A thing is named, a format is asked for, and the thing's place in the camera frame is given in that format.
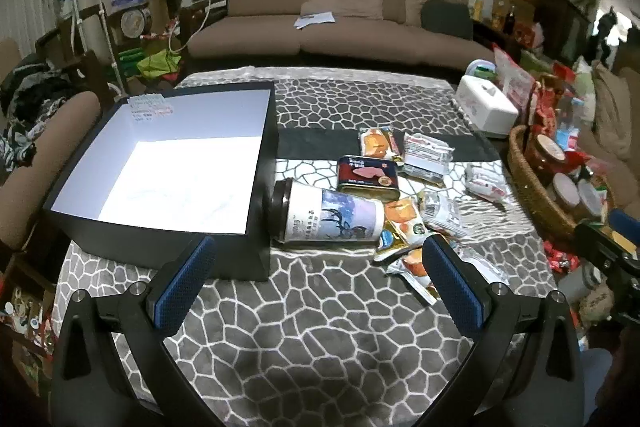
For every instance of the beige armchair cushion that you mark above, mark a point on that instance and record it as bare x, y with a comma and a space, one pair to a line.
617, 107

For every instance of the dark grey cushion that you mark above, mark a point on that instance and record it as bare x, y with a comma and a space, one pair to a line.
447, 19

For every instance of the black box with white inside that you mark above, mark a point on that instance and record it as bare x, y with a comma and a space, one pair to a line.
175, 167

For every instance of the yellow red carton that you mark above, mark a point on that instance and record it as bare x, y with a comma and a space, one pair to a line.
515, 4

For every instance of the orange cake packet green logo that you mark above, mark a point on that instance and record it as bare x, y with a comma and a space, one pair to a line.
402, 214
412, 262

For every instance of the pile of dark clothes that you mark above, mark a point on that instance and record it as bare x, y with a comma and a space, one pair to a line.
30, 92

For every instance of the grey stone-pattern blanket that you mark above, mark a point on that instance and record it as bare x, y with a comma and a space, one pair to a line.
320, 307

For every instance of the gold blue snack packet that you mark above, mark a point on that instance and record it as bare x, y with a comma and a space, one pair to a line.
390, 244

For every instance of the green bag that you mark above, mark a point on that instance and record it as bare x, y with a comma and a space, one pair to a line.
157, 64

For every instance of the white barcode snack packet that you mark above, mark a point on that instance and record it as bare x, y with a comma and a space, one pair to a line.
445, 212

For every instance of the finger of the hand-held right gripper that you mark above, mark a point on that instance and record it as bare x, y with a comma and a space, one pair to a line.
597, 242
625, 219

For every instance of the grey flask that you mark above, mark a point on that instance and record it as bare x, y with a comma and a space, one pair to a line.
580, 284

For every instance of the white papers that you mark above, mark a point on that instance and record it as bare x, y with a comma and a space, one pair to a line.
315, 19

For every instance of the milk tea cup black lid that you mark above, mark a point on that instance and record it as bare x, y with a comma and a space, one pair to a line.
325, 217

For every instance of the white red snack packet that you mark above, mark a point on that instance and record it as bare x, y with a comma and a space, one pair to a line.
427, 154
487, 184

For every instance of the large orange bread packet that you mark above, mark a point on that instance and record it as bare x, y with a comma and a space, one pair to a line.
377, 144

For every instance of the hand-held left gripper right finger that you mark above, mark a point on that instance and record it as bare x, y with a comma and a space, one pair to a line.
455, 287

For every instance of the wicker basket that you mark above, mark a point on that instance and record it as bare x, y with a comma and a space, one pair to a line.
532, 192

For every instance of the round metal tin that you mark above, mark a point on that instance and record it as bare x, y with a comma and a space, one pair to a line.
134, 22

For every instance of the red wrappers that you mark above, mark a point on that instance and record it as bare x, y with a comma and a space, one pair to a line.
562, 257

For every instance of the dark cabinet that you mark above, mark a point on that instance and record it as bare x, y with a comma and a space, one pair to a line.
562, 22

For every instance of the red white snack bag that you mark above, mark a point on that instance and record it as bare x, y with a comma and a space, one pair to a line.
512, 77

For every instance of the brown armchair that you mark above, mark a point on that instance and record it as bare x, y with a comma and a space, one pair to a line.
55, 127

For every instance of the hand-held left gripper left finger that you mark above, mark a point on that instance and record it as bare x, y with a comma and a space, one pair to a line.
185, 282

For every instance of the white green lidded container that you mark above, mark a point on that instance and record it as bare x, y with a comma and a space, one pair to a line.
481, 68

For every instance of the white tissue box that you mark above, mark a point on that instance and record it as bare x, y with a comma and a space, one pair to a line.
485, 104

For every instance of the dark glass bottle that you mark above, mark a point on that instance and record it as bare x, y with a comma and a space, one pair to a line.
510, 19

